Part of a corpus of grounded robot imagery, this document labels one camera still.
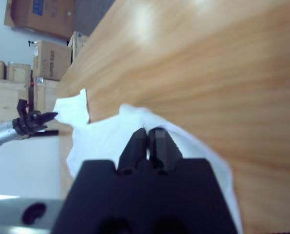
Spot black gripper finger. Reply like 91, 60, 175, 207
117, 127, 147, 171
147, 128, 184, 171

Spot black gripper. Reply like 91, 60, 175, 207
12, 111, 59, 137

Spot white t-shirt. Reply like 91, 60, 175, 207
53, 88, 244, 234

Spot pale wooden crate metal corner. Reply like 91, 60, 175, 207
34, 77, 62, 113

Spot large pale wooden crate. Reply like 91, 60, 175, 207
0, 79, 30, 126

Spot cardboard box black print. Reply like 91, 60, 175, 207
32, 40, 72, 81

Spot plywood crate metal edges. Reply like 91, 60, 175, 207
67, 31, 91, 66

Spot large cardboard box blue print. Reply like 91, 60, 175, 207
3, 0, 76, 41

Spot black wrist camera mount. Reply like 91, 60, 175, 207
16, 98, 30, 119

